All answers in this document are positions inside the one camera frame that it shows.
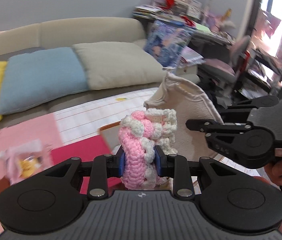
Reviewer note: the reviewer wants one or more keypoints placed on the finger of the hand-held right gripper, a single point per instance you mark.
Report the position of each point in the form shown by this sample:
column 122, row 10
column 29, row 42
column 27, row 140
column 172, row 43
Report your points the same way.
column 255, row 102
column 218, row 127

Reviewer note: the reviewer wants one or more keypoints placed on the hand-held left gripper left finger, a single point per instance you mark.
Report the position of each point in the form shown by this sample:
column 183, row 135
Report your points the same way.
column 122, row 165

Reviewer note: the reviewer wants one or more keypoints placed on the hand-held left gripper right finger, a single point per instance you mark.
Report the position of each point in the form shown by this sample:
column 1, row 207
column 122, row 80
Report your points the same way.
column 158, row 162

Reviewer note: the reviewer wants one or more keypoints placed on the pink and white crochet piece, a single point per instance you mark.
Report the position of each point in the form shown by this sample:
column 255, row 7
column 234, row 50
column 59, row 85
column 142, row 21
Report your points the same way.
column 133, row 155

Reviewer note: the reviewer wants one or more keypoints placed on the beige cloth bag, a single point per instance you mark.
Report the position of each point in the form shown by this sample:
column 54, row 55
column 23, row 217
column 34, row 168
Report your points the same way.
column 193, row 105

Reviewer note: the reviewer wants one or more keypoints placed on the pink packet with yellow label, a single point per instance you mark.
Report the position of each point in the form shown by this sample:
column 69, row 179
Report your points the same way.
column 26, row 165

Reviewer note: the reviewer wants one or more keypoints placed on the pink office chair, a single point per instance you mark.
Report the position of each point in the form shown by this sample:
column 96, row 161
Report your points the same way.
column 221, row 67

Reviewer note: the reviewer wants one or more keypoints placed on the white checked tablecloth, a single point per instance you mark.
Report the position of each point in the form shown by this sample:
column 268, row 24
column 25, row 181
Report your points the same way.
column 81, row 112

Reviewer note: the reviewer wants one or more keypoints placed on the pink folder stack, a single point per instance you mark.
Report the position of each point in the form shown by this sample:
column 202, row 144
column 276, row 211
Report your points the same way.
column 192, row 56

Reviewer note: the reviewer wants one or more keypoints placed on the grey desk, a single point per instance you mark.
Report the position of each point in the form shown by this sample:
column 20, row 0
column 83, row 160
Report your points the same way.
column 211, row 36

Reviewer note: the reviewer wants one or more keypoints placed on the purple bag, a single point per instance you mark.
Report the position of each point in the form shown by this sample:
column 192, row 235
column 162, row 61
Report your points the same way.
column 214, row 21

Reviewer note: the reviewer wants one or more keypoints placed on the blue printed pillow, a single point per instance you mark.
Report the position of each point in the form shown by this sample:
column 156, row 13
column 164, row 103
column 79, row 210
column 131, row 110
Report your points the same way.
column 168, row 42

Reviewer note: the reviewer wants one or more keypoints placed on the sage beige pillow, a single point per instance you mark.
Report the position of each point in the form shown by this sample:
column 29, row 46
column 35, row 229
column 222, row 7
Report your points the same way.
column 116, row 62

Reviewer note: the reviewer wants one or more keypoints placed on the red ornament on desk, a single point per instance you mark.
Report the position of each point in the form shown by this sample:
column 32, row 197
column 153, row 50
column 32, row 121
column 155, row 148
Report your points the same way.
column 188, row 21

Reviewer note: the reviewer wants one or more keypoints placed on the white desk organizer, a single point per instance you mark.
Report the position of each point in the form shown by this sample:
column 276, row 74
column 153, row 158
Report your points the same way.
column 186, row 3

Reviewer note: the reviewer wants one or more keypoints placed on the stack of books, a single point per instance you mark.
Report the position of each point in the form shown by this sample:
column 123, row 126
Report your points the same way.
column 146, row 11

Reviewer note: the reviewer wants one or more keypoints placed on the beige sofa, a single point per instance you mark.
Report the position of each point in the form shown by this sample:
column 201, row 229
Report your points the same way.
column 81, row 30

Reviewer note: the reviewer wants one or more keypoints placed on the grey striped cushion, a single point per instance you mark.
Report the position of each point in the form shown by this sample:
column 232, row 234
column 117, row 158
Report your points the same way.
column 18, row 52

